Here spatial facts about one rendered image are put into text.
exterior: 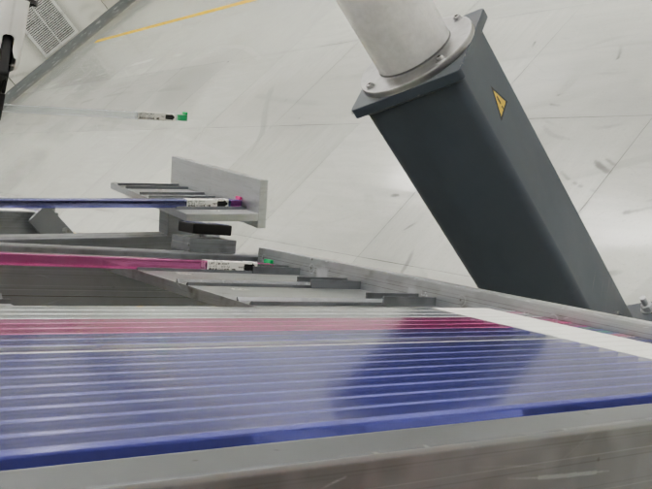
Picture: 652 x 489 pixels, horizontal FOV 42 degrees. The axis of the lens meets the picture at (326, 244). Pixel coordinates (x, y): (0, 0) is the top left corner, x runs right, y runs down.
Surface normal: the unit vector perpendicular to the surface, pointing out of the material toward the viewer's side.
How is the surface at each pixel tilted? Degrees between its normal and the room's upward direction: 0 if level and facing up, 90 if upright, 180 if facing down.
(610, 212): 0
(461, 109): 90
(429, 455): 90
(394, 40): 90
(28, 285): 90
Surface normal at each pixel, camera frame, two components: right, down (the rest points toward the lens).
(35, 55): 0.58, 0.10
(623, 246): -0.52, -0.72
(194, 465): 0.10, -0.99
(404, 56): -0.14, 0.60
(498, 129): 0.79, -0.22
